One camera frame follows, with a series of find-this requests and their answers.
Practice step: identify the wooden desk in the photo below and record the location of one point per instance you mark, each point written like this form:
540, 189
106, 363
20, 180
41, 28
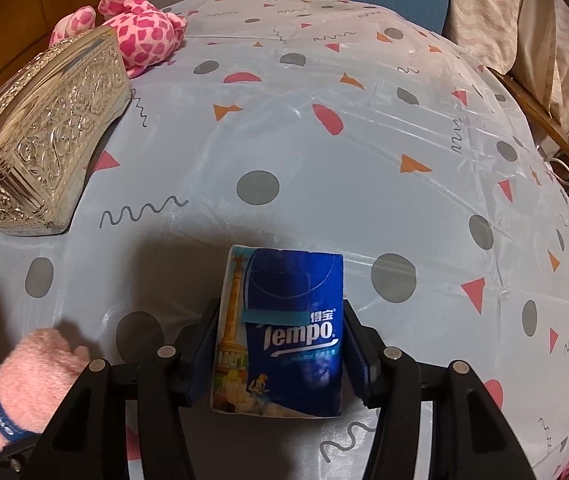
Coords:
539, 110

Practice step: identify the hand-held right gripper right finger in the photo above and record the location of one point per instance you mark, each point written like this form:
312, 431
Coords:
359, 360

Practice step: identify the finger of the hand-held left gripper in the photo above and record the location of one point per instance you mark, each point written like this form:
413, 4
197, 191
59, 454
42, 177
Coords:
12, 452

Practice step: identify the silver ornate tissue box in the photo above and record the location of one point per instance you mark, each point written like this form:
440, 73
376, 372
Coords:
49, 135

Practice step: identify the pink spotted plush toy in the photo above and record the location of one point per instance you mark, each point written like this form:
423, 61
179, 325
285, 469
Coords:
139, 30

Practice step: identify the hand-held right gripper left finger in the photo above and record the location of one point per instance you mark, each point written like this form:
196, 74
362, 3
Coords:
203, 355

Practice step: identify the pink patterned curtain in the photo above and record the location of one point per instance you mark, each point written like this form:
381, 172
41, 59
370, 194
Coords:
529, 20

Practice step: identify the blue tissue packet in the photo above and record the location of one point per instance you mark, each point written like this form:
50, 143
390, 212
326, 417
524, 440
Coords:
289, 335

